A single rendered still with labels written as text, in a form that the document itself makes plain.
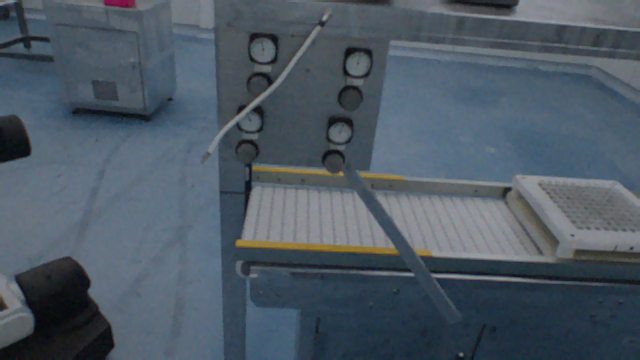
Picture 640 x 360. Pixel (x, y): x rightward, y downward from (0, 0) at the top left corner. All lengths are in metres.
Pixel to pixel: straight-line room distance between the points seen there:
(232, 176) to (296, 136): 0.43
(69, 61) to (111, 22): 0.42
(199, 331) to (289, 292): 0.97
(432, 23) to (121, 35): 2.81
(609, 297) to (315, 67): 0.71
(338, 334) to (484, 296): 0.31
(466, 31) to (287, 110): 0.25
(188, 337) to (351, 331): 0.89
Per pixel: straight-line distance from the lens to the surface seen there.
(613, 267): 0.98
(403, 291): 0.87
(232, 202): 1.08
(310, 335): 1.00
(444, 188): 1.08
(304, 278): 0.83
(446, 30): 0.62
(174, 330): 1.81
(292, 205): 0.96
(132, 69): 3.32
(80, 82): 3.52
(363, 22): 0.60
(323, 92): 0.62
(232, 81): 0.62
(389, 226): 0.72
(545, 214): 0.99
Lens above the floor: 1.32
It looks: 29 degrees down
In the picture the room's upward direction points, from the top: 6 degrees clockwise
